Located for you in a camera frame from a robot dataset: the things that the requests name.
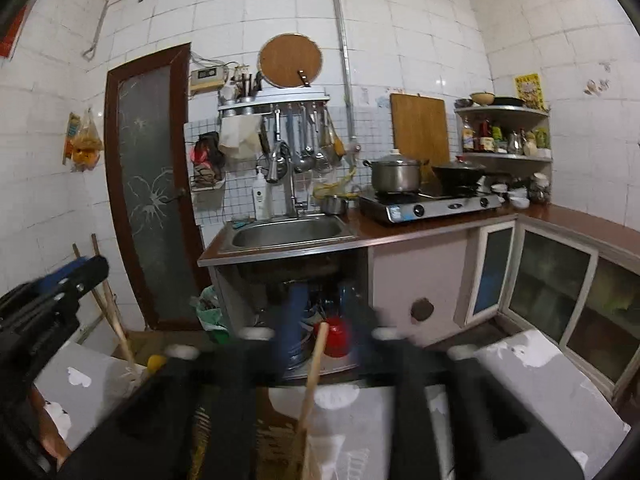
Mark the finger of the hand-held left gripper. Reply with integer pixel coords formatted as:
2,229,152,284
27,255,111,311

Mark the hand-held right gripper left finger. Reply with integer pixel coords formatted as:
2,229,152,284
115,282,311,480

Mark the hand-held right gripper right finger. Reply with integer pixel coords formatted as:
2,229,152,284
357,290,586,480

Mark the wooden chopstick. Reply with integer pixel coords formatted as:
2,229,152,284
287,321,331,480
101,284,140,380

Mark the person's left hand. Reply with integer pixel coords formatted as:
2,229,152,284
29,389,72,466

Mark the red bowl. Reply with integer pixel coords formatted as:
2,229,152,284
313,315,352,359

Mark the green white plastic bag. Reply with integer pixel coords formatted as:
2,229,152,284
191,284,232,345

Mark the kitchen cabinet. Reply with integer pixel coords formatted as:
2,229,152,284
197,204,640,403

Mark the steel sink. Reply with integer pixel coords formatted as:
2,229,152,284
220,212,359,254

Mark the wooden door with frosted glass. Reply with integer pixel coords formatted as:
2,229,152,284
104,42,215,332

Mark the orange hanging plastic bag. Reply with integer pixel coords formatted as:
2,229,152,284
72,107,105,172

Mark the steel faucet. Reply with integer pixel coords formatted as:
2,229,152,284
265,141,309,219

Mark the white soap bottle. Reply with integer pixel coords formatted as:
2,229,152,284
251,170,271,221

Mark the yellow hanging packet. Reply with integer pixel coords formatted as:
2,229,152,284
62,112,82,166

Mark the grey printed tablecloth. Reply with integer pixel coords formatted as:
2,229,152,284
30,329,633,480

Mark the steel gas stove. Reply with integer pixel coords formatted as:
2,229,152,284
357,186,505,226

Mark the steel ladle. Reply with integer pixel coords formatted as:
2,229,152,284
285,104,302,174
299,104,316,172

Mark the steel skimmer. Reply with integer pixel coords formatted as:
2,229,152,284
312,105,333,171

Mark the steel pot with lid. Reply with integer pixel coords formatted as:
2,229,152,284
363,148,430,195

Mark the black wok with lid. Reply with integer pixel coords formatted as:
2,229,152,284
431,156,489,192

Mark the white hanging cloth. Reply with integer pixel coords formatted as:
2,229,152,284
218,115,264,162

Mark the glass jar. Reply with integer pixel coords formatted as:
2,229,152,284
528,173,552,205

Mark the white corner shelf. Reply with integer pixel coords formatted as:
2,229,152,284
453,104,554,164

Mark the white electric box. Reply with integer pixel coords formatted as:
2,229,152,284
188,66,226,94

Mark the wooden cutting board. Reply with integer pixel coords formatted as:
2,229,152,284
389,92,451,168

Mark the row of condiment bottles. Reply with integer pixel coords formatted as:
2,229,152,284
460,117,551,156

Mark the round wooden board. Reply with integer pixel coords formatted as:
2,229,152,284
257,33,324,89

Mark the brown wooden frame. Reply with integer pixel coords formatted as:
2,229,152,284
71,232,104,267

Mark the yellow hose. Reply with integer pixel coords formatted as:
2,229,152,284
312,166,362,199

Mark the wire wall basket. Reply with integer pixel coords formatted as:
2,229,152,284
189,131,227,194

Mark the wooden handled spatula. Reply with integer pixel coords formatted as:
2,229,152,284
322,108,347,159

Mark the metal wall rack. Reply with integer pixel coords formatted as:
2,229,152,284
217,87,332,119

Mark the metal wall pipe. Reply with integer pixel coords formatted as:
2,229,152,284
327,0,362,153

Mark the yellow wall poster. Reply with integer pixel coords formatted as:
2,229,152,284
514,73,547,111

